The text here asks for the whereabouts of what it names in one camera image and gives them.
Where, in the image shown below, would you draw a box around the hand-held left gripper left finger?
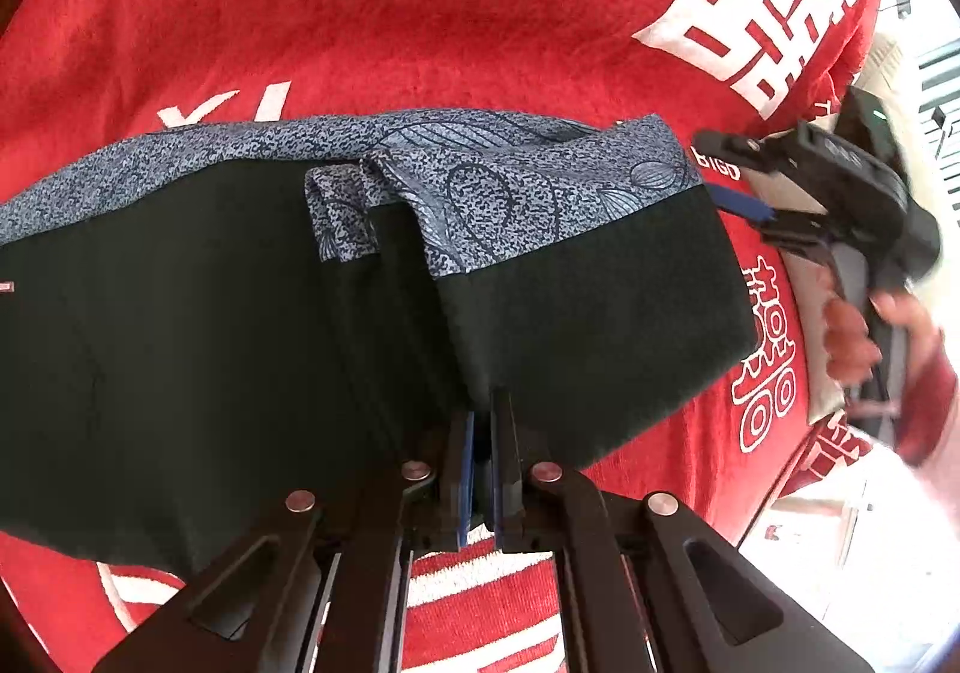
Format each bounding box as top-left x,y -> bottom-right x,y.
94,410 -> 477,673

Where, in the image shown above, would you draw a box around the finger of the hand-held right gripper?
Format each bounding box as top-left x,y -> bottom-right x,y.
707,184 -> 835,269
692,128 -> 805,175

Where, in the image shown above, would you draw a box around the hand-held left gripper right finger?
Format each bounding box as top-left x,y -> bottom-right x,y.
487,388 -> 875,673

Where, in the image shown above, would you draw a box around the black pants with blue trim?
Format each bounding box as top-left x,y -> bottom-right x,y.
0,108 -> 758,580

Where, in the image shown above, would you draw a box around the person's right forearm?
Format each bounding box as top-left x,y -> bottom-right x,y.
870,294 -> 960,473

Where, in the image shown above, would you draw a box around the person's right hand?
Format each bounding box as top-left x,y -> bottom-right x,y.
820,266 -> 947,385

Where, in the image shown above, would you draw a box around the red printed blanket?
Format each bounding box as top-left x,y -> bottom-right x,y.
0,0 -> 886,673

